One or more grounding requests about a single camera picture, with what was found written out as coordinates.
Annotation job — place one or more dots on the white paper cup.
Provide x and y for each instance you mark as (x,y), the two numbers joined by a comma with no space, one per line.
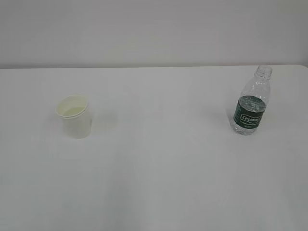
(75,116)

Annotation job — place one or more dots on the clear plastic water bottle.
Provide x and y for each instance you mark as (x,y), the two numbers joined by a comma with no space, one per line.
(252,102)

